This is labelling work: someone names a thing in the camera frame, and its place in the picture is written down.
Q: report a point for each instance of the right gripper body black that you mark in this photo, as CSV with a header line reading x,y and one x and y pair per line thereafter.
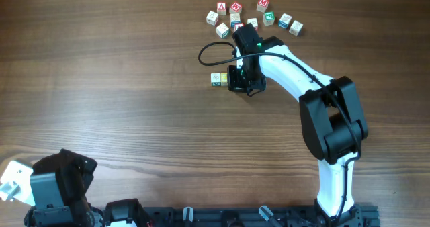
x,y
242,80

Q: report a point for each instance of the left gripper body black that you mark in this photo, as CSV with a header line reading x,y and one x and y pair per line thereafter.
x,y
86,167

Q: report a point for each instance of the yellow block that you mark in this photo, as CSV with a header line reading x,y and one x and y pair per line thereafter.
x,y
224,79

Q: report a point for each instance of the green V block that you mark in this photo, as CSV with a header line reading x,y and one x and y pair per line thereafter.
x,y
216,79

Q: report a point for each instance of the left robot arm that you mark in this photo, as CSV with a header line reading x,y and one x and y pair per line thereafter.
x,y
82,213

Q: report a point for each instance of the red A block lower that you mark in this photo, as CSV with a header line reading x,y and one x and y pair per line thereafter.
x,y
237,26

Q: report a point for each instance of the red a block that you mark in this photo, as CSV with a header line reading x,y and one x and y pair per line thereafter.
x,y
221,8
237,26

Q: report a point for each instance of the green edged wood block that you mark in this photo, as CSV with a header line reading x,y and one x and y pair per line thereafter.
x,y
222,30

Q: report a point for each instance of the red edged wood block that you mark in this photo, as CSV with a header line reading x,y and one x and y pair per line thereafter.
x,y
253,22

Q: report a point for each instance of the blue edged wood block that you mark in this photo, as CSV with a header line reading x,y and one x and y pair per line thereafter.
x,y
234,19

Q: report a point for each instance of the green letter block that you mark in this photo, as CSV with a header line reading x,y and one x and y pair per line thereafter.
x,y
268,18

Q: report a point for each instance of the blue picture block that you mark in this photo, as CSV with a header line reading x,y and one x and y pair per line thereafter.
x,y
284,21

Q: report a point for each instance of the plain wood block left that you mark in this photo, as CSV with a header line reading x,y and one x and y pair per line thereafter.
x,y
212,18

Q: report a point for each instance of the plain wood block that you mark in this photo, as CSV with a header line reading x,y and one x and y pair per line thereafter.
x,y
295,28
212,18

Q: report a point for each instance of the plain wood block right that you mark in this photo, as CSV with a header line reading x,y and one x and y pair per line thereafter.
x,y
295,28

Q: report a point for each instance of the red W block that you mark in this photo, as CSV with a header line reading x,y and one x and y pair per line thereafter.
x,y
235,8

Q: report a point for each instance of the red A block top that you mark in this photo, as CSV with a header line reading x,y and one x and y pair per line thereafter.
x,y
221,8

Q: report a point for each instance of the red M block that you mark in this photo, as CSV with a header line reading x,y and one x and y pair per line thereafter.
x,y
262,5

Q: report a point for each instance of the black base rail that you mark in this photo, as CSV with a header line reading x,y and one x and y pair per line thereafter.
x,y
217,217

